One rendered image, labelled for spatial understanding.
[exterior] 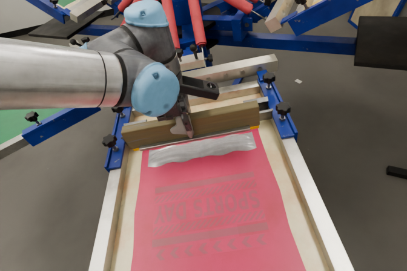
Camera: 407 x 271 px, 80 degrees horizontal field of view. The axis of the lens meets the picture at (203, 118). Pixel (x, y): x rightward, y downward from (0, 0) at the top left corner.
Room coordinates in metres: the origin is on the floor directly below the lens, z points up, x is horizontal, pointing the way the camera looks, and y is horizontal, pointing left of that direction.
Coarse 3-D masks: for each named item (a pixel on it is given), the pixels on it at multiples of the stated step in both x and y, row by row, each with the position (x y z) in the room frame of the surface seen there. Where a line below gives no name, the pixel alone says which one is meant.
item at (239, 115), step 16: (208, 112) 0.48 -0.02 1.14; (224, 112) 0.46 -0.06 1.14; (240, 112) 0.45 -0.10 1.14; (256, 112) 0.45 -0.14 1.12; (128, 128) 0.49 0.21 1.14; (144, 128) 0.48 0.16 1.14; (160, 128) 0.47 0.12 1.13; (208, 128) 0.46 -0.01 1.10; (224, 128) 0.46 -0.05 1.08; (128, 144) 0.48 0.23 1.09; (144, 144) 0.48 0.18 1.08
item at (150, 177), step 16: (144, 160) 0.52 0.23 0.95; (192, 160) 0.47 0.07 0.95; (144, 176) 0.46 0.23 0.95; (160, 176) 0.44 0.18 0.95; (176, 176) 0.43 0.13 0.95; (192, 176) 0.41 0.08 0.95; (144, 192) 0.40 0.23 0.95; (144, 208) 0.35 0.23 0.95; (144, 224) 0.30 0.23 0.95; (144, 240) 0.26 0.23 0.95; (144, 256) 0.22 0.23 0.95; (208, 256) 0.19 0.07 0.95
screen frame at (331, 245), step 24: (192, 96) 0.74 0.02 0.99; (240, 96) 0.71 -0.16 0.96; (288, 144) 0.42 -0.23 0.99; (120, 168) 0.49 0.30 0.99; (120, 192) 0.41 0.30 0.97; (312, 192) 0.26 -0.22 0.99; (312, 216) 0.21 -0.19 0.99; (96, 240) 0.28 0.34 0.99; (336, 240) 0.14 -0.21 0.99; (96, 264) 0.22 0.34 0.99; (336, 264) 0.10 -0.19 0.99
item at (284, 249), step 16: (256, 128) 0.53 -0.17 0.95; (256, 144) 0.47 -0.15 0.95; (208, 160) 0.46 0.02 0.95; (224, 160) 0.44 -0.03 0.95; (240, 160) 0.43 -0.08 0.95; (256, 160) 0.41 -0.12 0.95; (208, 176) 0.40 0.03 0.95; (256, 176) 0.36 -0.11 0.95; (272, 176) 0.35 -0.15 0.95; (272, 192) 0.30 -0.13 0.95; (272, 208) 0.26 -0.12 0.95; (272, 224) 0.22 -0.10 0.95; (288, 224) 0.21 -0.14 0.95; (272, 240) 0.19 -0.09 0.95; (288, 240) 0.18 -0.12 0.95; (224, 256) 0.18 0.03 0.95; (240, 256) 0.17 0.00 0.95; (256, 256) 0.16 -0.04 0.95; (272, 256) 0.15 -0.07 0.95; (288, 256) 0.14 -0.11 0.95
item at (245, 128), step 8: (232, 128) 0.45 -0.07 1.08; (240, 128) 0.45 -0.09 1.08; (248, 128) 0.44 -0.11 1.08; (200, 136) 0.46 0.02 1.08; (208, 136) 0.45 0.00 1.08; (216, 136) 0.45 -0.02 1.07; (152, 144) 0.47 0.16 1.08; (160, 144) 0.46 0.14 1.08; (168, 144) 0.46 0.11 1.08; (176, 144) 0.46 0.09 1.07
